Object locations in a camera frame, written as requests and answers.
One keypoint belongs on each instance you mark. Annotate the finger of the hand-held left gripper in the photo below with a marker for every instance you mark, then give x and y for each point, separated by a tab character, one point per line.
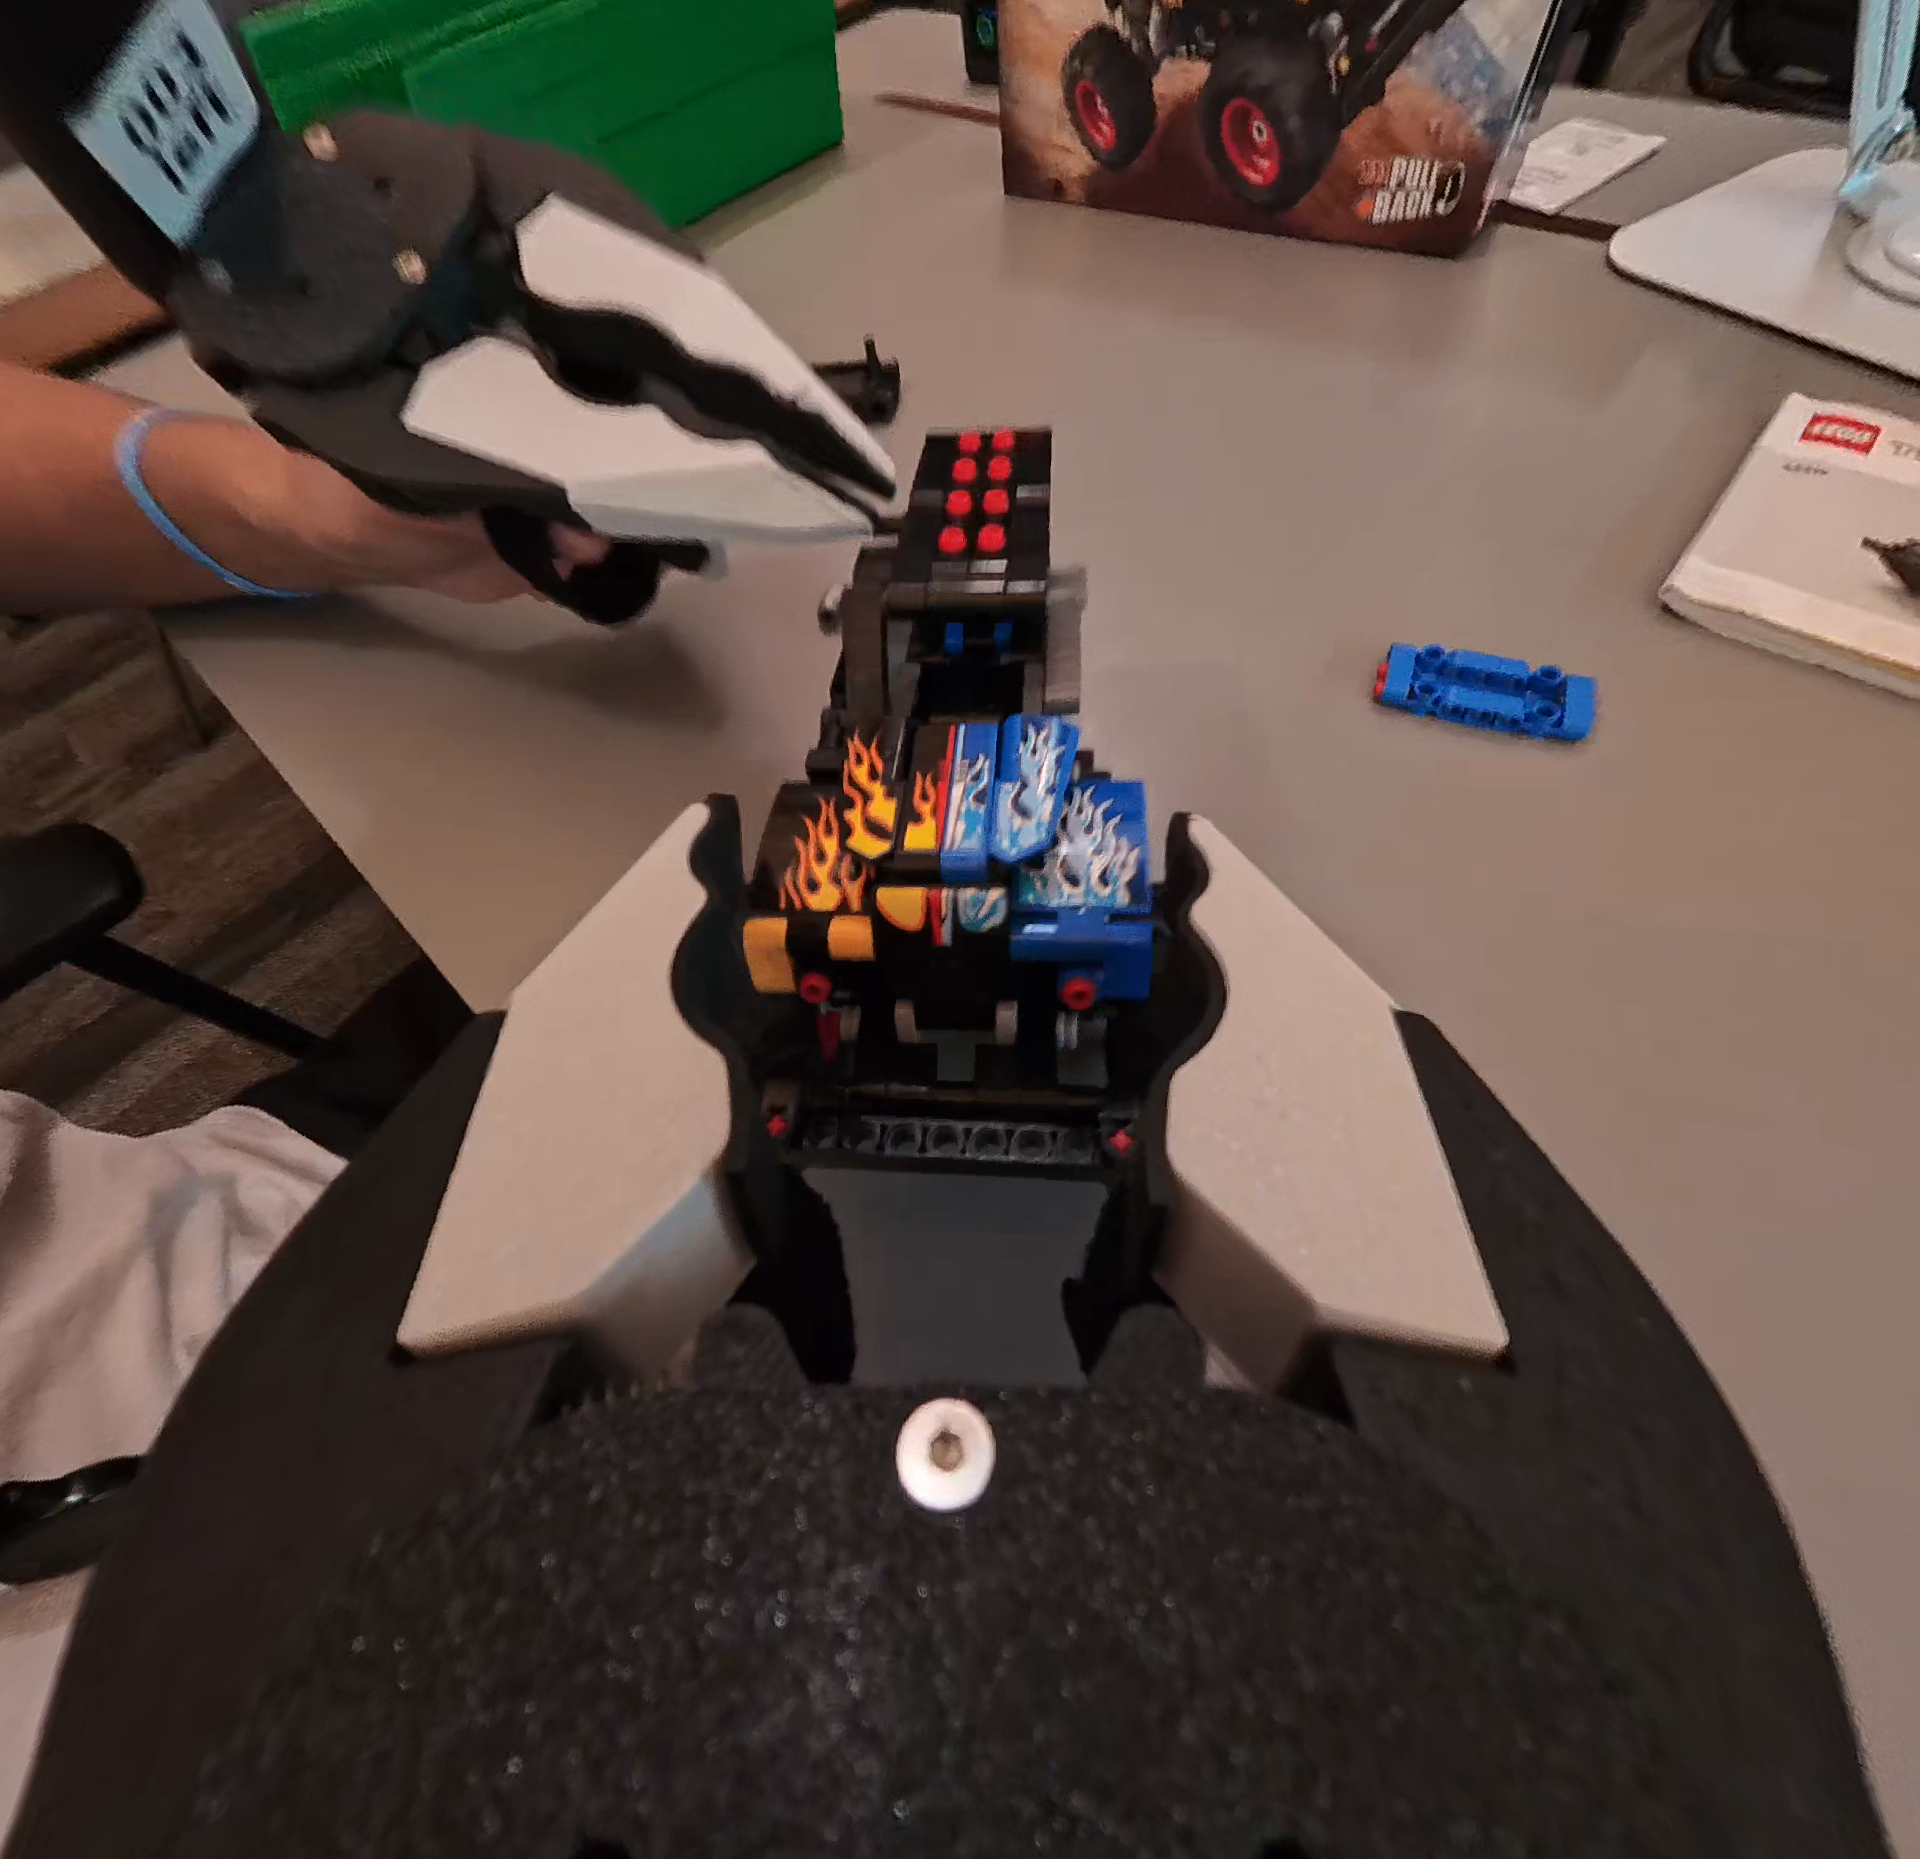
599	456
644	277

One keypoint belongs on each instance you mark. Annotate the white instruction booklet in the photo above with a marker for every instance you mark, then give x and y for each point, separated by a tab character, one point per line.
1785	538

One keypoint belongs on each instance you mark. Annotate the person's left forearm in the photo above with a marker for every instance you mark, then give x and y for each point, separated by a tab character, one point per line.
60	494

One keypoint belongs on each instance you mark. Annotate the small black lego frame piece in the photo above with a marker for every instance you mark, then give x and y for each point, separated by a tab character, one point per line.
870	386

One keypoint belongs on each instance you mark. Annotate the green plastic bin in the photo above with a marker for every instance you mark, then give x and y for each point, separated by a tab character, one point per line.
644	89

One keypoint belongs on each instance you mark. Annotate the monster truck lego box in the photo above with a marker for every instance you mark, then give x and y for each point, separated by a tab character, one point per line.
1274	89

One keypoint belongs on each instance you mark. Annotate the white paper leaflet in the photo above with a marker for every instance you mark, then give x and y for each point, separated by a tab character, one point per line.
1591	162

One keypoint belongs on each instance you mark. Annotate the black office chair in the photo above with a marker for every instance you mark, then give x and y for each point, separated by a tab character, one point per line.
1770	29
60	900

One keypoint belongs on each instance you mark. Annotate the blue lego plate piece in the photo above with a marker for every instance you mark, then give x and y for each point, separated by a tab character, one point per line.
1485	689

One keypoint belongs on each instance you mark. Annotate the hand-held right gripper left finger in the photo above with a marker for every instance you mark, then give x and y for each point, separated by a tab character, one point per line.
599	1079

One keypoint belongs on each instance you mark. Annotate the flame-printed lego truck model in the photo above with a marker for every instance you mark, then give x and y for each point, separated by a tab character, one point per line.
960	840

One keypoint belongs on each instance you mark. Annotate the blue wristband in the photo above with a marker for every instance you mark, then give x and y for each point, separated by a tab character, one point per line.
130	473

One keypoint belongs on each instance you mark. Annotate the person's left hand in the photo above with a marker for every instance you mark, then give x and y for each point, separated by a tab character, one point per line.
405	547

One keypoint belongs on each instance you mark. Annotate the white monitor stand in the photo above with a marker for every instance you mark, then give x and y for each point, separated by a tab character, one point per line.
1754	239

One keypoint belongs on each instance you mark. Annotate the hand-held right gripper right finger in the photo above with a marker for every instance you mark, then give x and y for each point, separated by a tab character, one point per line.
1305	1079

